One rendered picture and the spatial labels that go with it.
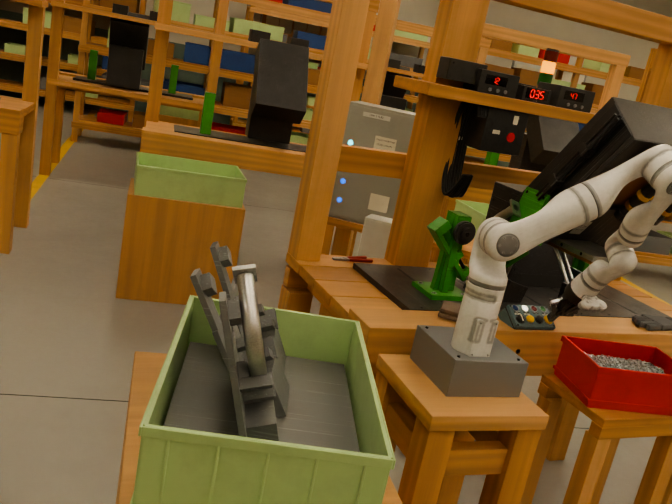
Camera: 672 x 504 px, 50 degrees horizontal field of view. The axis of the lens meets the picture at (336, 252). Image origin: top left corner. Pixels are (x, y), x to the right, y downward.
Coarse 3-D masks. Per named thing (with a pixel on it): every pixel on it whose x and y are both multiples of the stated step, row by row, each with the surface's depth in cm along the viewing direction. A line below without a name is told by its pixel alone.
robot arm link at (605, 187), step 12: (660, 144) 168; (636, 156) 168; (648, 156) 167; (660, 156) 165; (624, 168) 167; (636, 168) 168; (648, 168) 167; (588, 180) 168; (600, 180) 166; (612, 180) 166; (624, 180) 168; (648, 180) 168; (600, 192) 164; (612, 192) 165; (600, 204) 164; (600, 216) 168
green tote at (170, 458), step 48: (192, 336) 173; (288, 336) 175; (336, 336) 176; (144, 432) 113; (192, 432) 114; (384, 432) 125; (144, 480) 116; (192, 480) 116; (240, 480) 117; (288, 480) 117; (336, 480) 118; (384, 480) 118
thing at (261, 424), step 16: (224, 304) 117; (224, 320) 118; (240, 320) 119; (224, 336) 118; (240, 400) 122; (272, 400) 136; (240, 416) 122; (256, 416) 131; (272, 416) 130; (240, 432) 123; (256, 432) 128; (272, 432) 128
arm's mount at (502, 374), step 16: (416, 336) 186; (432, 336) 180; (448, 336) 182; (416, 352) 185; (432, 352) 177; (448, 352) 171; (496, 352) 178; (512, 352) 180; (432, 368) 177; (448, 368) 170; (464, 368) 169; (480, 368) 171; (496, 368) 172; (512, 368) 174; (448, 384) 169; (464, 384) 170; (480, 384) 172; (496, 384) 174; (512, 384) 175
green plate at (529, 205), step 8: (528, 192) 236; (536, 192) 233; (520, 200) 238; (528, 200) 235; (536, 200) 232; (544, 200) 229; (520, 208) 237; (528, 208) 234; (536, 208) 231; (512, 216) 239
